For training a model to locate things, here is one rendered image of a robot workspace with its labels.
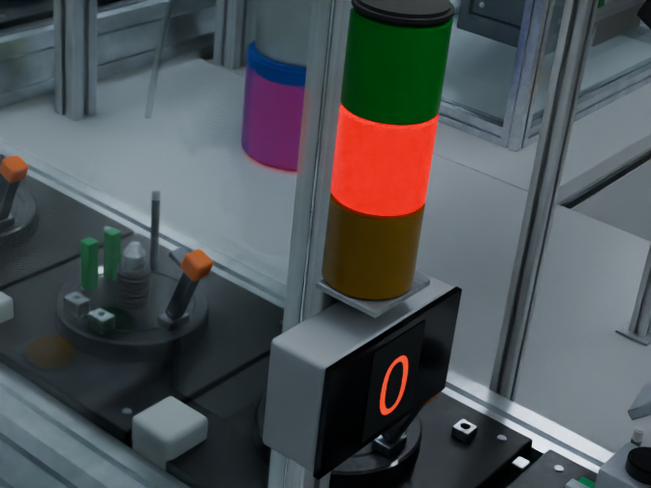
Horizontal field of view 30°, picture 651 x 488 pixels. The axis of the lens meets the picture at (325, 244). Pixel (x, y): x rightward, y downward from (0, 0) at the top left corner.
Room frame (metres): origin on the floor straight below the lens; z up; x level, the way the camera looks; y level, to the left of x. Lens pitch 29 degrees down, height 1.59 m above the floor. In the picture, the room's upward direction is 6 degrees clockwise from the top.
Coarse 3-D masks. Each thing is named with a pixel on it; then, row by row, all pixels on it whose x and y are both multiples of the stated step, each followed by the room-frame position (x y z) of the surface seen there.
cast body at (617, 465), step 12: (612, 456) 0.67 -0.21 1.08; (624, 456) 0.67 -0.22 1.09; (636, 456) 0.66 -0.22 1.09; (648, 456) 0.66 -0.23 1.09; (600, 468) 0.65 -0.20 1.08; (612, 468) 0.65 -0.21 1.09; (624, 468) 0.66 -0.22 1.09; (636, 468) 0.65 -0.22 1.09; (648, 468) 0.65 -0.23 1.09; (576, 480) 0.69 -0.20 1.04; (600, 480) 0.65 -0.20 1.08; (612, 480) 0.65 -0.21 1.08; (624, 480) 0.64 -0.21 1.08; (636, 480) 0.64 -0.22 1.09; (648, 480) 0.64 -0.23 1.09
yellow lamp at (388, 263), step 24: (336, 216) 0.56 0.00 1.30; (360, 216) 0.55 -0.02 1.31; (384, 216) 0.55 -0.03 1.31; (408, 216) 0.55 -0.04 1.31; (336, 240) 0.55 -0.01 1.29; (360, 240) 0.55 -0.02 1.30; (384, 240) 0.55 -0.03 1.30; (408, 240) 0.55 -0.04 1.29; (336, 264) 0.55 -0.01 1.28; (360, 264) 0.55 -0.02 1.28; (384, 264) 0.55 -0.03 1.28; (408, 264) 0.55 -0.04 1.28; (336, 288) 0.55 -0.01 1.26; (360, 288) 0.55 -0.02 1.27; (384, 288) 0.55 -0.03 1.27; (408, 288) 0.56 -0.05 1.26
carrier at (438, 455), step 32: (416, 416) 0.82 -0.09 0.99; (448, 416) 0.85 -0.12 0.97; (480, 416) 0.85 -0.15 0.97; (384, 448) 0.76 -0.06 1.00; (416, 448) 0.78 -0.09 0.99; (448, 448) 0.80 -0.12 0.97; (480, 448) 0.81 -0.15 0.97; (512, 448) 0.81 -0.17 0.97; (352, 480) 0.74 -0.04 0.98; (384, 480) 0.75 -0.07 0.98; (416, 480) 0.76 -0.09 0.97; (448, 480) 0.76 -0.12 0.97; (480, 480) 0.77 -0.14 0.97
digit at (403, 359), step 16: (400, 336) 0.55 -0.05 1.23; (416, 336) 0.57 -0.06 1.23; (384, 352) 0.54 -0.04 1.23; (400, 352) 0.56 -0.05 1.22; (416, 352) 0.57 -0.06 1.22; (384, 368) 0.54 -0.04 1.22; (400, 368) 0.56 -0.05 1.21; (416, 368) 0.57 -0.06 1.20; (384, 384) 0.55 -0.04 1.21; (400, 384) 0.56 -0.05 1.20; (368, 400) 0.54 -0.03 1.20; (384, 400) 0.55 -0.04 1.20; (400, 400) 0.56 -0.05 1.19; (368, 416) 0.54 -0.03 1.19; (384, 416) 0.55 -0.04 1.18; (368, 432) 0.54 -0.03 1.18
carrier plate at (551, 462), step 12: (552, 456) 0.81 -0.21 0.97; (564, 456) 0.81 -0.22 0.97; (528, 468) 0.79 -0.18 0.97; (540, 468) 0.79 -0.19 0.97; (552, 468) 0.79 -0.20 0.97; (564, 468) 0.80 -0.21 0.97; (576, 468) 0.80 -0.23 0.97; (516, 480) 0.77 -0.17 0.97; (528, 480) 0.77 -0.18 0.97; (540, 480) 0.78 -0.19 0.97; (552, 480) 0.78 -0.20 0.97; (564, 480) 0.78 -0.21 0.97
